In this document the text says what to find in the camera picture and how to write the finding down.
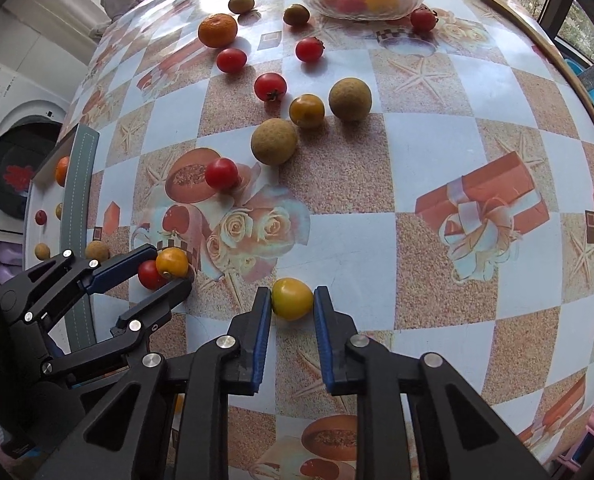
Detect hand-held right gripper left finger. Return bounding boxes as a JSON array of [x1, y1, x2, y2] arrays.
[[34, 287, 272, 480]]

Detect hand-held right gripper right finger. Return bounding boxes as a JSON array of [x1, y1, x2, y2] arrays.
[[313, 286, 552, 480]]

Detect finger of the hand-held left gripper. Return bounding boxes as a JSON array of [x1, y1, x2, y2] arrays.
[[41, 278, 194, 389], [0, 243, 159, 332]]

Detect yellow cherry tomato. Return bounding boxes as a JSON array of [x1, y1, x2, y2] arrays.
[[271, 277, 314, 321]]

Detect small brown longan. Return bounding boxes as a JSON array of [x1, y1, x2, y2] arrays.
[[85, 240, 110, 263]]

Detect grey framed mirror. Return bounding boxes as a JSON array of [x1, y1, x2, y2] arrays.
[[23, 123, 100, 353]]

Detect purple cloth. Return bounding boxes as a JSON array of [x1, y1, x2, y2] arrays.
[[0, 239, 30, 286]]

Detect printed checkered tablecloth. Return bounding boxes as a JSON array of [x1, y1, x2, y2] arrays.
[[62, 0, 594, 480]]

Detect white washing machine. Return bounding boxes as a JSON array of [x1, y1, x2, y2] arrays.
[[0, 50, 98, 233]]

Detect orange mandarin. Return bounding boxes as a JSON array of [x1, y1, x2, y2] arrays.
[[198, 13, 238, 49]]

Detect blue plastic basin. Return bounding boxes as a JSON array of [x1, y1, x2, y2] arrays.
[[563, 58, 594, 122]]

